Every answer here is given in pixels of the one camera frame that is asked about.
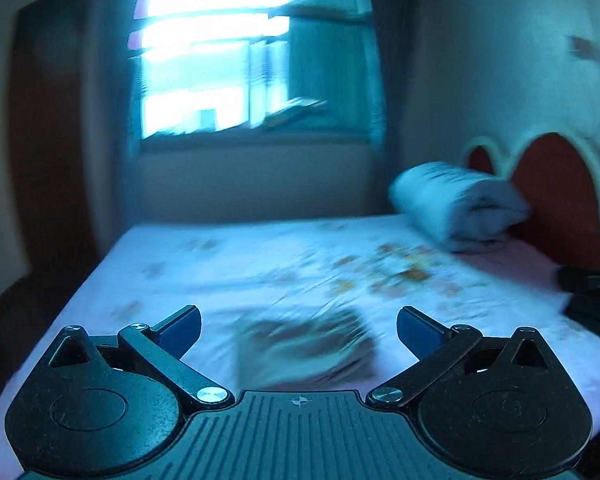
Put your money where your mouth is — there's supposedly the rolled light blue quilt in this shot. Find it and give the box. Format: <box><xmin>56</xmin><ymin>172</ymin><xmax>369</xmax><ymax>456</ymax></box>
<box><xmin>389</xmin><ymin>161</ymin><xmax>531</xmax><ymax>253</ymax></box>

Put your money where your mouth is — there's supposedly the bed with floral sheet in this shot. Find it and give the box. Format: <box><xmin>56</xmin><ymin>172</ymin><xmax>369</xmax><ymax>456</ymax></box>
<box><xmin>0</xmin><ymin>212</ymin><xmax>600</xmax><ymax>480</ymax></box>

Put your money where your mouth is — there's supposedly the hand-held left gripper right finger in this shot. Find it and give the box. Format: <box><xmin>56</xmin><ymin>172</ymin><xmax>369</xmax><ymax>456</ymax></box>
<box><xmin>366</xmin><ymin>306</ymin><xmax>551</xmax><ymax>407</ymax></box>

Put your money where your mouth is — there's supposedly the red headboard with white trim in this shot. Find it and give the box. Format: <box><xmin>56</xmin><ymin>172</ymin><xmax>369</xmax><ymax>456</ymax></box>
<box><xmin>461</xmin><ymin>124</ymin><xmax>600</xmax><ymax>273</ymax></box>

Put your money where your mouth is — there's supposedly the dark wooden door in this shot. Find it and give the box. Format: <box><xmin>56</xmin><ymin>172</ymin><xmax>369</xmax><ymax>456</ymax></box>
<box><xmin>10</xmin><ymin>0</ymin><xmax>106</xmax><ymax>281</ymax></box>

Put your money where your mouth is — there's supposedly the bright window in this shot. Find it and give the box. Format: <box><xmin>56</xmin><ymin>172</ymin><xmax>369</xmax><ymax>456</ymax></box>
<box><xmin>127</xmin><ymin>0</ymin><xmax>376</xmax><ymax>141</ymax></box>

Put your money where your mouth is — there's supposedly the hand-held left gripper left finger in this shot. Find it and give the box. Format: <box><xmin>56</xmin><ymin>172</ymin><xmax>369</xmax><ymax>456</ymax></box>
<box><xmin>47</xmin><ymin>305</ymin><xmax>236</xmax><ymax>407</ymax></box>

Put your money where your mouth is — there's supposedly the grey-green blanket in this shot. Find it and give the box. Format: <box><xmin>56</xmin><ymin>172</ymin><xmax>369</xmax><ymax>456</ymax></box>
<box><xmin>234</xmin><ymin>309</ymin><xmax>378</xmax><ymax>390</ymax></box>

